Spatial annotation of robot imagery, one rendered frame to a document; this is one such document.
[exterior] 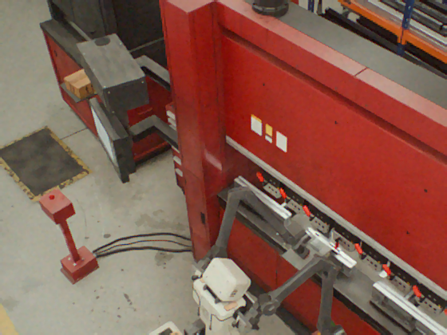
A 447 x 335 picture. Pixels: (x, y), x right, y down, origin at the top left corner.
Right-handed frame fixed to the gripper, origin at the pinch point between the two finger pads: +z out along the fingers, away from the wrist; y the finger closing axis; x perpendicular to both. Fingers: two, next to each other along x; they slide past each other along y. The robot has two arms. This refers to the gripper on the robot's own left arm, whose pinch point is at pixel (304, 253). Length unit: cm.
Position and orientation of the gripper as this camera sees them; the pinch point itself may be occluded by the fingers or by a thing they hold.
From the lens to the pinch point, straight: 365.9
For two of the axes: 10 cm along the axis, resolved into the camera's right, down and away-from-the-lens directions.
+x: -6.4, 7.6, -0.5
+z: 3.4, 3.5, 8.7
